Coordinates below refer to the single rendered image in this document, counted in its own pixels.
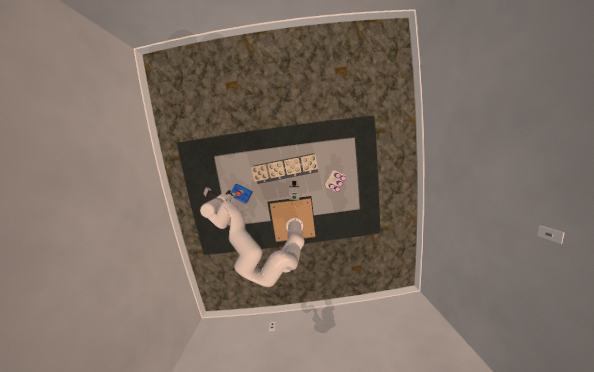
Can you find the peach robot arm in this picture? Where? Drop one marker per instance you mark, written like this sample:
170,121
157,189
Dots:
220,213

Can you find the blue tube rack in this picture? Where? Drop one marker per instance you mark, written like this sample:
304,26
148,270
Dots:
244,195

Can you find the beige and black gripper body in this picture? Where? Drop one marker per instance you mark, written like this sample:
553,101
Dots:
225,197

